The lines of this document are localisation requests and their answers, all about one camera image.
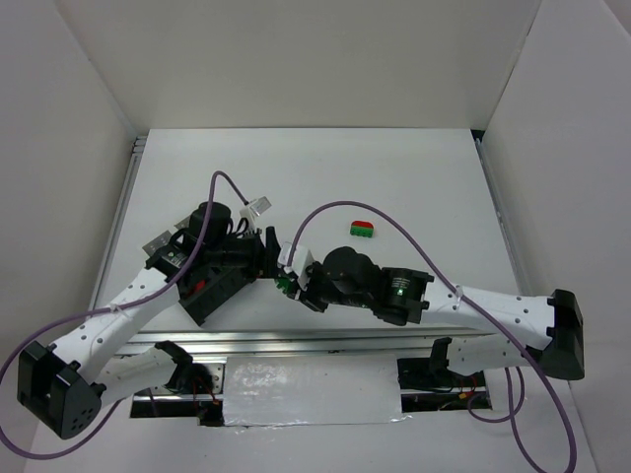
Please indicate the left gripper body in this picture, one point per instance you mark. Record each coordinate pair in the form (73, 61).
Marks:
(269, 251)

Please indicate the green purple lego cluster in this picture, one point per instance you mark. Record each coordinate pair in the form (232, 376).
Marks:
(286, 286)

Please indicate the red green arched lego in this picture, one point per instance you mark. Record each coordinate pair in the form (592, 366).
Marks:
(362, 229)

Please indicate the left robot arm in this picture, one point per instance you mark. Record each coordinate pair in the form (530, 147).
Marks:
(66, 383)

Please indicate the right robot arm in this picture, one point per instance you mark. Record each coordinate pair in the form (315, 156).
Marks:
(546, 331)

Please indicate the black two-compartment container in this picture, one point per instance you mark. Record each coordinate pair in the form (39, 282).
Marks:
(221, 285)

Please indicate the white two-compartment container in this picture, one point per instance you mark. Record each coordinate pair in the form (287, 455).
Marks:
(163, 240)

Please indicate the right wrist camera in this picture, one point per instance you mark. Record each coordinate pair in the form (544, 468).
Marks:
(297, 269)

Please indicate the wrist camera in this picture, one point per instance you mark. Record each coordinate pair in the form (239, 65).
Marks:
(297, 269)
(253, 209)

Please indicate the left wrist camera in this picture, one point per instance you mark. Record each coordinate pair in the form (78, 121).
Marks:
(253, 209)

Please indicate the aluminium front rail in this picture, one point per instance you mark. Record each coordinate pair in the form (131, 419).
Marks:
(288, 342)

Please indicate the aluminium rail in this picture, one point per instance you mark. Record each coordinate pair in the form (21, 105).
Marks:
(137, 151)
(288, 342)
(519, 271)

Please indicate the aluminium left rail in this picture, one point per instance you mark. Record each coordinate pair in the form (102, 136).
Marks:
(137, 151)

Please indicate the aluminium right rail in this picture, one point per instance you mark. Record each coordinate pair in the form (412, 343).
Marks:
(519, 271)

